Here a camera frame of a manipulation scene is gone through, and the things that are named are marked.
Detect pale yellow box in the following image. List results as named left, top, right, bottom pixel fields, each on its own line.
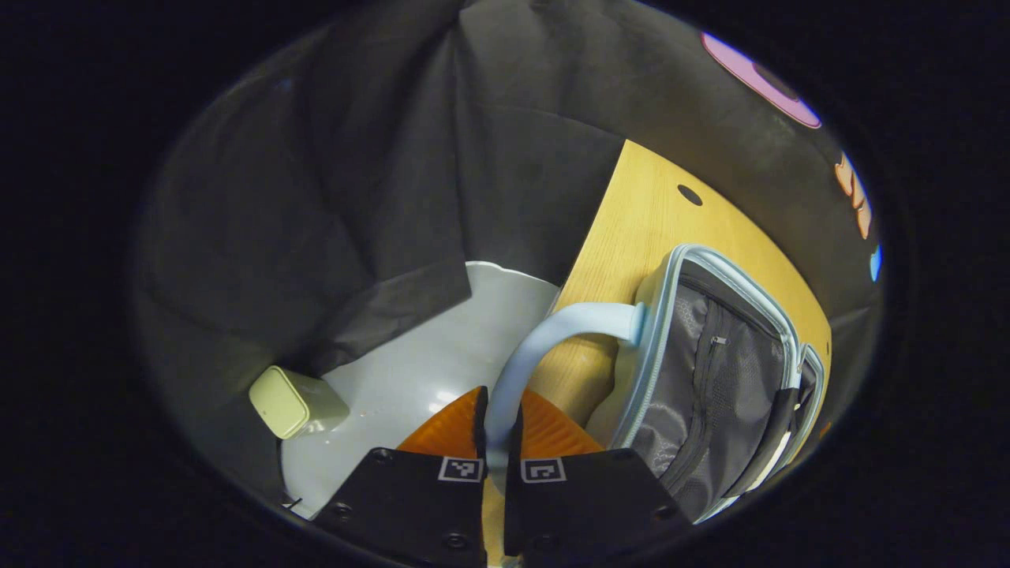
left=249, top=365, right=350, bottom=440

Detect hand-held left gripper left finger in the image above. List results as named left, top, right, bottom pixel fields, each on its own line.
left=313, top=385, right=488, bottom=567

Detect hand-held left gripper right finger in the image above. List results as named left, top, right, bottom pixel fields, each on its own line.
left=505, top=390, right=694, bottom=567

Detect black backdrop cloth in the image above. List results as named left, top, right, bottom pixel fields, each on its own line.
left=130, top=0, right=885, bottom=506

